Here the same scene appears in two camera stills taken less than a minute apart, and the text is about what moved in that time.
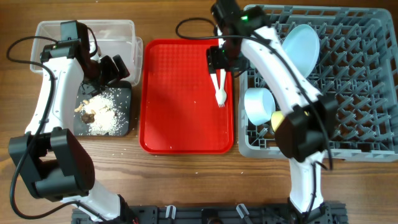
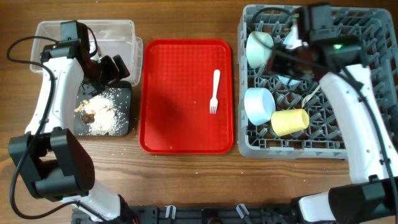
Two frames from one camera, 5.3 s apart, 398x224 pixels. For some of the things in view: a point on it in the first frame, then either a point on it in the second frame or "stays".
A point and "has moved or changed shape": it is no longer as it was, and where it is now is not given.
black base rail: (331, 213) stays
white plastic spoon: (216, 84) has moved or changed shape
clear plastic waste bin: (113, 37) stays
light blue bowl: (259, 105) stays
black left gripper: (113, 73) stays
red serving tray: (178, 112) stays
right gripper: (215, 61) → (273, 66)
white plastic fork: (221, 94) → (214, 102)
